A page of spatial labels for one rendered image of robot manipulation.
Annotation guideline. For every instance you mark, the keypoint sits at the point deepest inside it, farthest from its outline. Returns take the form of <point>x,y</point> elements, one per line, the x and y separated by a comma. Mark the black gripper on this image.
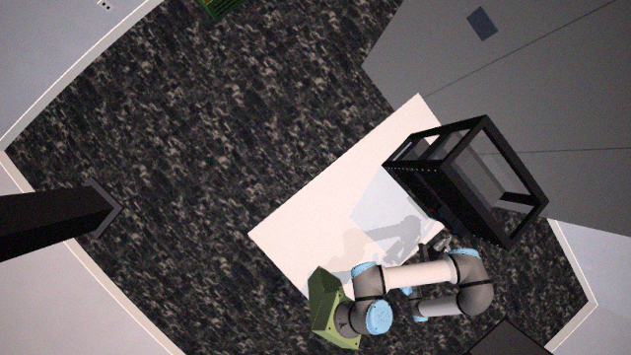
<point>436,250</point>

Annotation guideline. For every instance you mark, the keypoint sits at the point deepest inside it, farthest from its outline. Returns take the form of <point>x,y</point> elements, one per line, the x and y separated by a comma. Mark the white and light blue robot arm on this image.
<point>370,314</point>

